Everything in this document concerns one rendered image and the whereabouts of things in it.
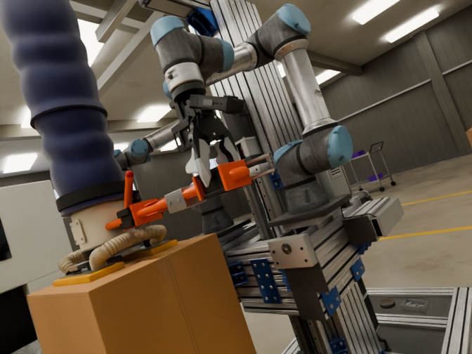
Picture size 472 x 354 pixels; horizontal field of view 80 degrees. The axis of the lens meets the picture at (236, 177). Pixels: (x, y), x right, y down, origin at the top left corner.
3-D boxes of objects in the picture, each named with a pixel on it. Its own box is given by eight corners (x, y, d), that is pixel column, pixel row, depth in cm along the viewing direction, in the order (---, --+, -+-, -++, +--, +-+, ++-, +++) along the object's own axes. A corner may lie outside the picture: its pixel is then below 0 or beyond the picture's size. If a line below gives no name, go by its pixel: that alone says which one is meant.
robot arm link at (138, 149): (227, 112, 139) (138, 162, 120) (220, 121, 149) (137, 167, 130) (213, 93, 139) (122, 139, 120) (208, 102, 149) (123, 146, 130)
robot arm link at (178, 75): (206, 64, 60) (175, 59, 54) (212, 84, 60) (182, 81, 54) (185, 83, 65) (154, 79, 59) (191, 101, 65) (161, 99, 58)
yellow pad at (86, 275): (53, 287, 95) (49, 272, 95) (84, 274, 102) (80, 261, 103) (90, 283, 73) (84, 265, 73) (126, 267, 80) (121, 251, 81)
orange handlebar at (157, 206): (71, 246, 110) (69, 237, 111) (140, 224, 133) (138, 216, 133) (238, 182, 50) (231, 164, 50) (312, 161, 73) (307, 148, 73)
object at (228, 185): (199, 201, 56) (191, 177, 56) (224, 193, 61) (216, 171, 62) (227, 190, 50) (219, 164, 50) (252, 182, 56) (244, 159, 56)
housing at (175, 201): (168, 214, 65) (161, 196, 65) (190, 207, 70) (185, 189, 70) (185, 208, 60) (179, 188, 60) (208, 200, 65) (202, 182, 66)
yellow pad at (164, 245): (108, 264, 109) (105, 252, 110) (132, 254, 117) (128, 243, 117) (153, 256, 87) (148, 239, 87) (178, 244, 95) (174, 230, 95)
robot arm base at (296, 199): (301, 206, 109) (292, 182, 110) (337, 197, 99) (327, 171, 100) (280, 218, 98) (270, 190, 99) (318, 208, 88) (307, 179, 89)
